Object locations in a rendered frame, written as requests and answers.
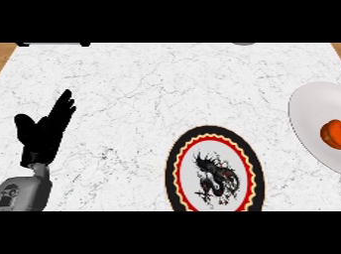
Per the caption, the plain white plate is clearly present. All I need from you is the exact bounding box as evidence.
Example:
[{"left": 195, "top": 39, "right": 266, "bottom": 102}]
[{"left": 285, "top": 80, "right": 341, "bottom": 181}]

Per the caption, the orange squash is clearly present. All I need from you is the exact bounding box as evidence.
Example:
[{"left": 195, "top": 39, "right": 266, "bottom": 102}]
[{"left": 318, "top": 119, "right": 341, "bottom": 151}]

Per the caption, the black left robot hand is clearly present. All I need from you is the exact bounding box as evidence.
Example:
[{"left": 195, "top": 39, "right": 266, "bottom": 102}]
[{"left": 12, "top": 88, "right": 79, "bottom": 169}]

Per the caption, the black-rimmed dragon print plate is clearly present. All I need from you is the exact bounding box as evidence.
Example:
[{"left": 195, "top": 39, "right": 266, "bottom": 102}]
[{"left": 163, "top": 125, "right": 265, "bottom": 212}]

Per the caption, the black and white appliance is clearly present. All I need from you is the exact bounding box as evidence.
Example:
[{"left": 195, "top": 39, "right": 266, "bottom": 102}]
[{"left": 14, "top": 42, "right": 91, "bottom": 48}]

